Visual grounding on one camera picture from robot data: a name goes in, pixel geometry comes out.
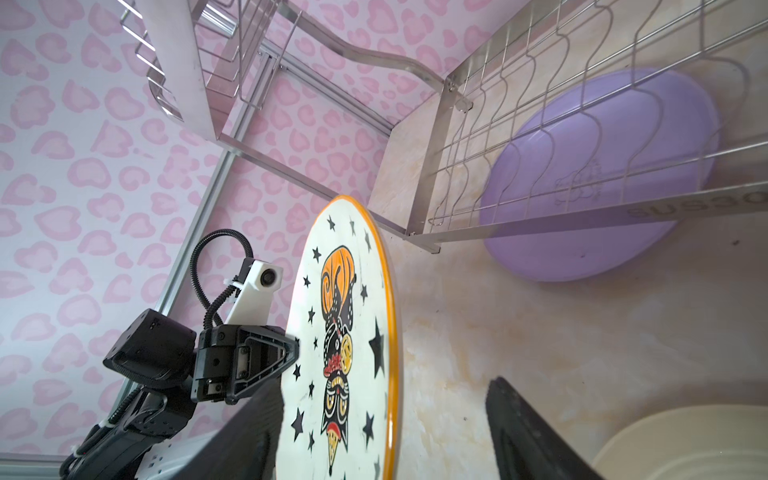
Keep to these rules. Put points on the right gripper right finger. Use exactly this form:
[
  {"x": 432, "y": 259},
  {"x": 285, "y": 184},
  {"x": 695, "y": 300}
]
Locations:
[{"x": 525, "y": 445}]

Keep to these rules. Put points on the white star cartoon plate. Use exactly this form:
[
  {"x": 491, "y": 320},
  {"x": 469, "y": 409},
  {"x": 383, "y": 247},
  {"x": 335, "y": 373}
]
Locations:
[{"x": 343, "y": 396}]

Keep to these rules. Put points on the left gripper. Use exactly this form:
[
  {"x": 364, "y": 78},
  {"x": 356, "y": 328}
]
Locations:
[{"x": 233, "y": 362}]

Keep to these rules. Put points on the cream plain plate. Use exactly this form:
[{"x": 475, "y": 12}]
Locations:
[{"x": 697, "y": 442}]

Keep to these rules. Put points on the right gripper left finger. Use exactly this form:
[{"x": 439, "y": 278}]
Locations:
[{"x": 246, "y": 447}]

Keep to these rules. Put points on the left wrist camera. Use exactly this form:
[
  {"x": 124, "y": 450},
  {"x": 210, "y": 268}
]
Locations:
[{"x": 255, "y": 285}]

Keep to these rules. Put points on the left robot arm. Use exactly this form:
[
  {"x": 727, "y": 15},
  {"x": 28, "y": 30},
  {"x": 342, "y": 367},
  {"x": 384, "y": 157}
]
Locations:
[{"x": 175, "y": 369}]

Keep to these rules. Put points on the steel two-tier dish rack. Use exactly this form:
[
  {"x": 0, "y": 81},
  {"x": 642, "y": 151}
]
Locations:
[{"x": 210, "y": 66}]

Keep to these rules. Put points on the purple shell-shaped plate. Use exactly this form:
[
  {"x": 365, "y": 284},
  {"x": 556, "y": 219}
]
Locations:
[{"x": 627, "y": 136}]

